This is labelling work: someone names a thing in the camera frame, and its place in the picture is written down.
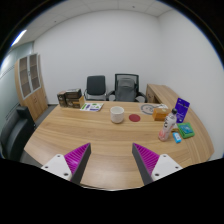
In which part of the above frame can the white leaflet with coloured prints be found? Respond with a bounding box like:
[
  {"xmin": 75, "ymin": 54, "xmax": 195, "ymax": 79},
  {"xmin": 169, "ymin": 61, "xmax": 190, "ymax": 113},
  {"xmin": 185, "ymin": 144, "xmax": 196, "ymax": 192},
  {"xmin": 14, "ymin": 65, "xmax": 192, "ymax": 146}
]
[{"xmin": 79, "ymin": 102, "xmax": 105, "ymax": 113}]

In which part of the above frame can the ceiling light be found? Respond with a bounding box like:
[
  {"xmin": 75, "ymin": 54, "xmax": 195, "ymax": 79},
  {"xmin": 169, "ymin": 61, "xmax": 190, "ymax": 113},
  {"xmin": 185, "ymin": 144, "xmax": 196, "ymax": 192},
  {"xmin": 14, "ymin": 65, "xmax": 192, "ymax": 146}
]
[{"xmin": 9, "ymin": 29, "xmax": 28, "ymax": 48}]

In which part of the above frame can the clear bottle with black cap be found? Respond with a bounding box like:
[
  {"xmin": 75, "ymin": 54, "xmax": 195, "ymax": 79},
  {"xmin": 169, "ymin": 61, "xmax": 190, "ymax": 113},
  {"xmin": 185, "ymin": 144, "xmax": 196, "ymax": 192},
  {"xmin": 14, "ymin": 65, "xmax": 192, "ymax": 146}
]
[{"xmin": 157, "ymin": 108, "xmax": 179, "ymax": 142}]

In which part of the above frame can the wooden side desk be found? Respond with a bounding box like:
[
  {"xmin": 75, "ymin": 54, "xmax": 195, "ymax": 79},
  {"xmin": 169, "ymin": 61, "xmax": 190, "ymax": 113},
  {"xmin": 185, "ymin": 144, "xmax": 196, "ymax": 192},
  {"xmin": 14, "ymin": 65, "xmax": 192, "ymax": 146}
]
[{"xmin": 145, "ymin": 83, "xmax": 181, "ymax": 108}]

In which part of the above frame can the sheet with grey ring print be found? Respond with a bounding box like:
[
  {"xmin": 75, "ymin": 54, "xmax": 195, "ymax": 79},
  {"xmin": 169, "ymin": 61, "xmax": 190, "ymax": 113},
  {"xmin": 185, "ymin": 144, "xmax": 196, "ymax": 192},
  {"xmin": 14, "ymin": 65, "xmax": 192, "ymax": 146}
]
[{"xmin": 139, "ymin": 103, "xmax": 164, "ymax": 116}]

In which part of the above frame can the orange tissue box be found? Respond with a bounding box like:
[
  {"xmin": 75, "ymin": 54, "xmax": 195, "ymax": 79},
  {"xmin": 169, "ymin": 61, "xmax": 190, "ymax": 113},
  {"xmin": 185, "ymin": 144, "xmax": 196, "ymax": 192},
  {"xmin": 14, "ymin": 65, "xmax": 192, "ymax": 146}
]
[{"xmin": 152, "ymin": 105, "xmax": 170, "ymax": 122}]

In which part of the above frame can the mesh office chair with bag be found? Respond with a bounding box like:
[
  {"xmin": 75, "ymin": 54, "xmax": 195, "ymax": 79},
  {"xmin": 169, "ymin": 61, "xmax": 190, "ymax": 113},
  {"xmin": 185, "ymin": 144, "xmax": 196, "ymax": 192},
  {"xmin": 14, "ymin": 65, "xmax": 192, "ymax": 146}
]
[{"xmin": 107, "ymin": 73, "xmax": 148, "ymax": 103}]

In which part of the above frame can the green flat box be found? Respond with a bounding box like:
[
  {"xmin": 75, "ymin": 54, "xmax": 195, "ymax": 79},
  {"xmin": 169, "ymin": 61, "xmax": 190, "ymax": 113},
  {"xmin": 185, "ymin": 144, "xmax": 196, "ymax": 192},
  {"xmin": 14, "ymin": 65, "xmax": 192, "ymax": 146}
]
[{"xmin": 176, "ymin": 122, "xmax": 196, "ymax": 140}]

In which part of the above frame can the tan cardboard box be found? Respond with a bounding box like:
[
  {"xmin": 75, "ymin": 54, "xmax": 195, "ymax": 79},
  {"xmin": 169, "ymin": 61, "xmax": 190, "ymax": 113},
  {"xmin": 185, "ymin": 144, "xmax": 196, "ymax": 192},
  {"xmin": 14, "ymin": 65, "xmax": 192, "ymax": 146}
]
[{"xmin": 78, "ymin": 95, "xmax": 86, "ymax": 108}]

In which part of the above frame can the black office chair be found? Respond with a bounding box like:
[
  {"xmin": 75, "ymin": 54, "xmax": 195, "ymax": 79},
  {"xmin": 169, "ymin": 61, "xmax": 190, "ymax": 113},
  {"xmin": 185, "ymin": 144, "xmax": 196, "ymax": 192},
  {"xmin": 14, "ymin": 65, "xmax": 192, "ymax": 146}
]
[{"xmin": 83, "ymin": 75, "xmax": 108, "ymax": 102}]

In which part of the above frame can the dark brown box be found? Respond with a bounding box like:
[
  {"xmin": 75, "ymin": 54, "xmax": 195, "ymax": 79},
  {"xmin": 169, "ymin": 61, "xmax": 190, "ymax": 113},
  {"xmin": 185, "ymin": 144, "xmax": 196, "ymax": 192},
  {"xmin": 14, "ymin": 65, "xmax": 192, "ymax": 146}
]
[{"xmin": 56, "ymin": 90, "xmax": 68, "ymax": 108}]

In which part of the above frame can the black box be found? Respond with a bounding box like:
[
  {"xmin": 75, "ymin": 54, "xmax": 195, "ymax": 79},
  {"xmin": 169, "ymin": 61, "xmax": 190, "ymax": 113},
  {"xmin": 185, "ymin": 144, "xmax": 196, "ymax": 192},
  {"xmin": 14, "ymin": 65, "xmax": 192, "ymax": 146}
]
[{"xmin": 64, "ymin": 88, "xmax": 83, "ymax": 109}]

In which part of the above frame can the white speckled cup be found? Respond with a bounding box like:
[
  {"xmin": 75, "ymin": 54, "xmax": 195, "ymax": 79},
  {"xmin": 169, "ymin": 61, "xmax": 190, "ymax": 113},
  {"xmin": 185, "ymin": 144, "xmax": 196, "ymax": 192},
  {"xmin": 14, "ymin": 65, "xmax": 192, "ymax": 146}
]
[{"xmin": 109, "ymin": 105, "xmax": 125, "ymax": 125}]

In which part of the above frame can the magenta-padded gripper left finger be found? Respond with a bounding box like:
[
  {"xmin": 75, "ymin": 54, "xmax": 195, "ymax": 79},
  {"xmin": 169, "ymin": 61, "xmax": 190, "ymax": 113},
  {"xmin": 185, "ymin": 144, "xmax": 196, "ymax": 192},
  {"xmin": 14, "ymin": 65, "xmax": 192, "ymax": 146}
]
[{"xmin": 40, "ymin": 142, "xmax": 92, "ymax": 185}]

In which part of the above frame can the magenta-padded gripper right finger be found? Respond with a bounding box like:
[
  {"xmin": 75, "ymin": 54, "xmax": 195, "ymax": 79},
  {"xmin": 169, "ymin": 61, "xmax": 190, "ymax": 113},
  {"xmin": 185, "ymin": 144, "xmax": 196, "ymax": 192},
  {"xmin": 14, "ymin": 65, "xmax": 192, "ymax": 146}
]
[{"xmin": 131, "ymin": 142, "xmax": 184, "ymax": 186}]

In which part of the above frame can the black armchair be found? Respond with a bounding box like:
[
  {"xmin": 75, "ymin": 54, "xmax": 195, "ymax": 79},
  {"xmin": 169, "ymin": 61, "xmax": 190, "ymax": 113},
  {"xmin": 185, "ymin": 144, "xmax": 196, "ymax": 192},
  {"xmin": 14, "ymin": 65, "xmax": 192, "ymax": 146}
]
[{"xmin": 0, "ymin": 105, "xmax": 37, "ymax": 162}]

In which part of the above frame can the purple hanging package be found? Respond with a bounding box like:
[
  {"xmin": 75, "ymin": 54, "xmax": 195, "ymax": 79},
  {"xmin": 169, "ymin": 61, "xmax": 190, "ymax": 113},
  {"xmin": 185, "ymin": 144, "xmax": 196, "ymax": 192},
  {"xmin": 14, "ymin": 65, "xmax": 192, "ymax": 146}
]
[{"xmin": 174, "ymin": 97, "xmax": 191, "ymax": 124}]

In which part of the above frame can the small blue box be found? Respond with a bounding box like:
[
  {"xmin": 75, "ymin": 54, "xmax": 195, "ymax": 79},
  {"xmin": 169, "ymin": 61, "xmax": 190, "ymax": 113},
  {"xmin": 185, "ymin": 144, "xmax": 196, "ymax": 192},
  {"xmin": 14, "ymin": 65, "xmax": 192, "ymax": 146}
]
[{"xmin": 172, "ymin": 132, "xmax": 183, "ymax": 144}]

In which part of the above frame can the flat round red coaster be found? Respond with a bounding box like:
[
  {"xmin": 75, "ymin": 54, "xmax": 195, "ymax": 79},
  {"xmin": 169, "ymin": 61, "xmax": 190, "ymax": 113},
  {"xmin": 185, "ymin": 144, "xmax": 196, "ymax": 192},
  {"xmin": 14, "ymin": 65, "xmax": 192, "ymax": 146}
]
[{"xmin": 128, "ymin": 113, "xmax": 142, "ymax": 123}]

